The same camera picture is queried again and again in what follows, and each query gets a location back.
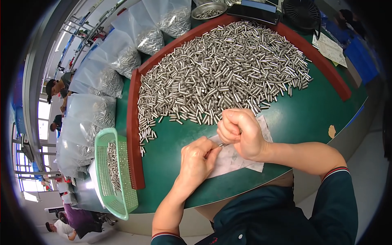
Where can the metal shelf rack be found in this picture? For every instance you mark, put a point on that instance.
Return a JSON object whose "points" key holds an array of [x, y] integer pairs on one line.
{"points": [[85, 33]]}

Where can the blue plastic crate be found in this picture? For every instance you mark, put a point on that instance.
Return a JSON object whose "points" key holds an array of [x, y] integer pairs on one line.
{"points": [[361, 58]]}

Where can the person's left hand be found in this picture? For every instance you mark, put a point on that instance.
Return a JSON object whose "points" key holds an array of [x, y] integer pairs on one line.
{"points": [[194, 162]]}

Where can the row of clear pin bags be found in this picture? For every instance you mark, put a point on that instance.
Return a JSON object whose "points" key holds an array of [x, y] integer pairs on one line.
{"points": [[101, 79]]}

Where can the red table edge frame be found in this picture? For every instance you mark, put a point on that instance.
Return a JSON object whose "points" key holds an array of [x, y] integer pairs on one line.
{"points": [[133, 128]]}

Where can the printed paper forms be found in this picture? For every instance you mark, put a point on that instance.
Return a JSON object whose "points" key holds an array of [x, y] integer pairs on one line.
{"points": [[330, 50]]}

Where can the heap of pins in basket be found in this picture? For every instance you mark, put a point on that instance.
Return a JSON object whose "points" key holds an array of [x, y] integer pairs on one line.
{"points": [[114, 168]]}

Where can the black desk fan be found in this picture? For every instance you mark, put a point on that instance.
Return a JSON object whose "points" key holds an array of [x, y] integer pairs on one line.
{"points": [[301, 13]]}

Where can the person's body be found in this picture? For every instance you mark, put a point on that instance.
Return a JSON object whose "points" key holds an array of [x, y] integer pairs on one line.
{"points": [[275, 214]]}

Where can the person's right hand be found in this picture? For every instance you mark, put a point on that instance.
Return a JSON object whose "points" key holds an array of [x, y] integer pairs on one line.
{"points": [[249, 137]]}

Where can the small metal pin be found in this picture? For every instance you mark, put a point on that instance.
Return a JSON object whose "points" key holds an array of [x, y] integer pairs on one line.
{"points": [[224, 144]]}

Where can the tan sticker scrap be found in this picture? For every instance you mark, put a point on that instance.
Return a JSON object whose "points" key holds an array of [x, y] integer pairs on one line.
{"points": [[332, 131]]}

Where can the pile of metal pins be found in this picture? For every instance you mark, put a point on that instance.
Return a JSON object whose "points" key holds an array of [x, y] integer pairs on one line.
{"points": [[220, 70]]}

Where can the green plastic basket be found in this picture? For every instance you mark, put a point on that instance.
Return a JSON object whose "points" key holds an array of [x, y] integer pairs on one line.
{"points": [[105, 180]]}

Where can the round metal bowl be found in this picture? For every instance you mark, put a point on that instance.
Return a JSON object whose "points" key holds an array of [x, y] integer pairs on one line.
{"points": [[208, 9]]}

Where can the person's right fingers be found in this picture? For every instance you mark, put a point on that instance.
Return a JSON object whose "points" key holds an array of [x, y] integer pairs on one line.
{"points": [[231, 127]]}

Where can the white paper sheet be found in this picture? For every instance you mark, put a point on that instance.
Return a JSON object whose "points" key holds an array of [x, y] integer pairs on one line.
{"points": [[232, 160]]}

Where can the black flat tray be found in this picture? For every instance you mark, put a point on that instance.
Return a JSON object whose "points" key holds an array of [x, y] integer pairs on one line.
{"points": [[252, 12]]}

